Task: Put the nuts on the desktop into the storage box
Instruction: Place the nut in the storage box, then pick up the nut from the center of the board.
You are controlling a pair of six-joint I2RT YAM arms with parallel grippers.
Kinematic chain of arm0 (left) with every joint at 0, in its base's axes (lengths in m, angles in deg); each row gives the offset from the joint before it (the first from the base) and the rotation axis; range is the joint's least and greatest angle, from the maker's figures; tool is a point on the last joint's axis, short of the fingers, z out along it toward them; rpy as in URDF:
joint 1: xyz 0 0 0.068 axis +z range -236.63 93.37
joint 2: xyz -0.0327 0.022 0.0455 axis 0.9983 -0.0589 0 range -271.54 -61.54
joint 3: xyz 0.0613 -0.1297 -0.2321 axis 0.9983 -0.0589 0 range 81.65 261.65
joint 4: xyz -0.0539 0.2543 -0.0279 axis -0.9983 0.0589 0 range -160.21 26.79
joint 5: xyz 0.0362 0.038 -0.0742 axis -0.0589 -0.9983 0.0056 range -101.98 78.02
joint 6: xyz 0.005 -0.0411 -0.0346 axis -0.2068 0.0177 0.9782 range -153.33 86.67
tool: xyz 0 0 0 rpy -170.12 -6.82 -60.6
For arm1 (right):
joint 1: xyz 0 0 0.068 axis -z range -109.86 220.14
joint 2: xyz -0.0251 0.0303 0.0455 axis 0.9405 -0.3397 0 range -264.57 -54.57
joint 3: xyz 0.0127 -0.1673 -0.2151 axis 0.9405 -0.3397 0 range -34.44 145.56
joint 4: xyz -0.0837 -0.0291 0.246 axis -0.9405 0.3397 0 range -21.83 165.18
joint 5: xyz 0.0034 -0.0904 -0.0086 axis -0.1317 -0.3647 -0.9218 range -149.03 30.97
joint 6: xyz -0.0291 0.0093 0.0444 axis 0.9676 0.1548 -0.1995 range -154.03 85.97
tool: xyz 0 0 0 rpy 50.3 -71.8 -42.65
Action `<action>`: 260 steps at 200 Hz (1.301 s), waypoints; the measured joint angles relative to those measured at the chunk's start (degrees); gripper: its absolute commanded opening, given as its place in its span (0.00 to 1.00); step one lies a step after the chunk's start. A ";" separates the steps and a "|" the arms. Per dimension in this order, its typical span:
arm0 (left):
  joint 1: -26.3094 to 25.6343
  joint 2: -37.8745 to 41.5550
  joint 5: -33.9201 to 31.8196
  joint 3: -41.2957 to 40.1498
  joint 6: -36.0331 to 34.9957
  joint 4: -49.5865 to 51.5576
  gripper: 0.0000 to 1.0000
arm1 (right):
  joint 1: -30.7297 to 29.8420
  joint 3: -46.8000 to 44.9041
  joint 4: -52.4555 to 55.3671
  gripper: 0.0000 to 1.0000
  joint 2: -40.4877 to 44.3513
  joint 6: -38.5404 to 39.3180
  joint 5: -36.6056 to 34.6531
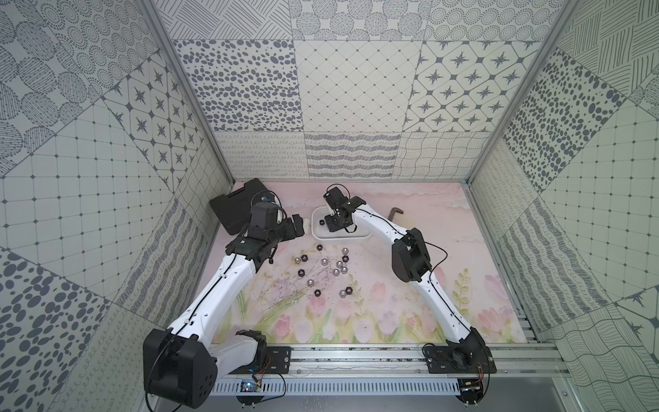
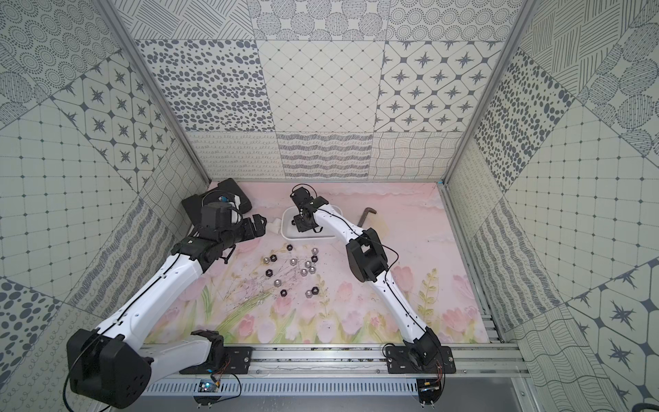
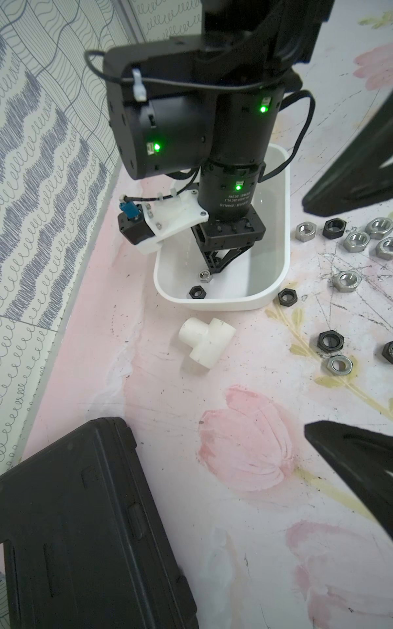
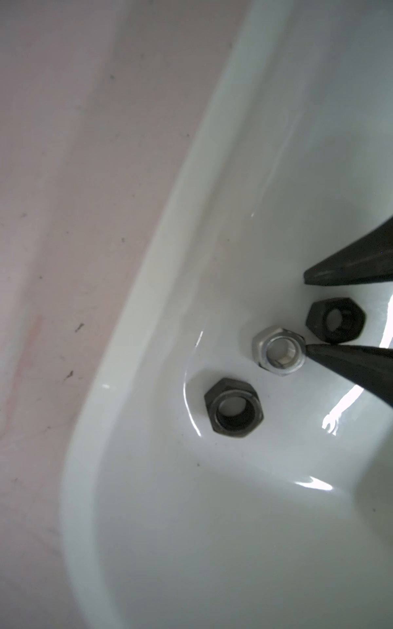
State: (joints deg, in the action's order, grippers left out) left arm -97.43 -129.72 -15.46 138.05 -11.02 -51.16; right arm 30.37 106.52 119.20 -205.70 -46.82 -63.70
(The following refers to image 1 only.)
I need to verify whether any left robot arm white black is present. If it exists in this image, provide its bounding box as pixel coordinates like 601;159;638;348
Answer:
142;215;305;409

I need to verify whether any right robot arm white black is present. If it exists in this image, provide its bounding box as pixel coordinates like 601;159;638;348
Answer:
324;184;495;374

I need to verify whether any white plastic storage box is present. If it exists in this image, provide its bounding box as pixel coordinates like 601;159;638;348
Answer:
311;206;372;243

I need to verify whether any black plastic tool case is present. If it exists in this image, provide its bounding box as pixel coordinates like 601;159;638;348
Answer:
209;179;266;235

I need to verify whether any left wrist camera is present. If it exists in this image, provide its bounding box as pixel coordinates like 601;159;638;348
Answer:
248;202;288;237

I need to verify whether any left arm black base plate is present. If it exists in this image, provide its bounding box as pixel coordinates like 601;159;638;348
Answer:
232;346;293;376

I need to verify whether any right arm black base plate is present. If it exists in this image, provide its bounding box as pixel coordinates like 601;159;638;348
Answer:
421;343;497;374

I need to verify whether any white slotted cable duct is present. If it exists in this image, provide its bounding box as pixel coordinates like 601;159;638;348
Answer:
210;378;460;397

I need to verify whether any aluminium mounting rail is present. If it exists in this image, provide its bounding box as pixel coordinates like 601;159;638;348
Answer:
215;342;570;381

